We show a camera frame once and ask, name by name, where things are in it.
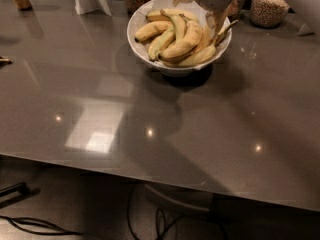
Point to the large central yellow banana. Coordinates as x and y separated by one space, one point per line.
191 32

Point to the white ceramic bowl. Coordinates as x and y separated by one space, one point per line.
140 49

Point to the black floor bracket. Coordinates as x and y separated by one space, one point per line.
15 193

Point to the round table base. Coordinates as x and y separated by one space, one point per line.
179 199

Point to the small dark object table edge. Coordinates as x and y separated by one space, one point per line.
5 61

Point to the right glass grain jar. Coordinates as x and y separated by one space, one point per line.
268 13

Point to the greenish yellow banana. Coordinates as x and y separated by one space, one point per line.
174 33

